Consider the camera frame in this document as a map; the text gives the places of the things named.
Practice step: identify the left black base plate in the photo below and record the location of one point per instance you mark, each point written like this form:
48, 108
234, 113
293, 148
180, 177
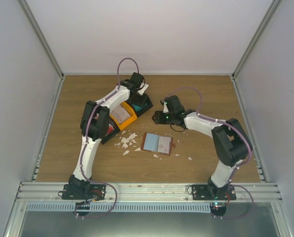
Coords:
92, 192

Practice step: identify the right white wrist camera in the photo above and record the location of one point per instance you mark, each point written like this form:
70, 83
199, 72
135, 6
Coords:
165, 108

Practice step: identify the red white card stack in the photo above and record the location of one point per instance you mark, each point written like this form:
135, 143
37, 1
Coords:
110, 129

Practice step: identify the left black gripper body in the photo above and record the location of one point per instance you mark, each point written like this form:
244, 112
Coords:
133, 98

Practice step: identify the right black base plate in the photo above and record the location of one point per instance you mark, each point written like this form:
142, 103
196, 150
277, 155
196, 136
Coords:
206, 192

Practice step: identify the brown leather card holder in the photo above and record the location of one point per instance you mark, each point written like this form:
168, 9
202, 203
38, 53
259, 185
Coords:
150, 143

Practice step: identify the black bin teal cards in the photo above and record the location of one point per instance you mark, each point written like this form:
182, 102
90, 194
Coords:
142, 100

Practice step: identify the aluminium front rail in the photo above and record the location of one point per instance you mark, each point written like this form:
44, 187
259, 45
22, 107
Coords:
150, 192

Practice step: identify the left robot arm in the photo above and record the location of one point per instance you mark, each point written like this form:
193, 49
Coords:
96, 120

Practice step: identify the orange bin white cards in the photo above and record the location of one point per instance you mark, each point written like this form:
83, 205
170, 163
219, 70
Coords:
128, 121

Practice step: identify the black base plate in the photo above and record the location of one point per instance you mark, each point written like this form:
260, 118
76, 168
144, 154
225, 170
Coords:
206, 192
92, 192

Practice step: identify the grey slotted cable duct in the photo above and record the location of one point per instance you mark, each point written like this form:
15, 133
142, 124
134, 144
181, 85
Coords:
121, 207

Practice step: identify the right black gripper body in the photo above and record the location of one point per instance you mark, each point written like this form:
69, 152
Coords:
164, 121

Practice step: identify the teal card stack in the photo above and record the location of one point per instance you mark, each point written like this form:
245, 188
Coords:
137, 107

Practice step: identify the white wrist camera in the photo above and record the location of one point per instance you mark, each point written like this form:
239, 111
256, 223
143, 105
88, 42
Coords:
165, 108
143, 87

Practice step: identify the black bin red cards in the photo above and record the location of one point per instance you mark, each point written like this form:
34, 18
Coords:
111, 133

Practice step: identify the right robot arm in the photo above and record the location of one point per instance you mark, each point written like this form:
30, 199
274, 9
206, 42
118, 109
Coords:
232, 145

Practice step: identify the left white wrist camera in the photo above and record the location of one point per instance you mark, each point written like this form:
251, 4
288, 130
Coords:
143, 87

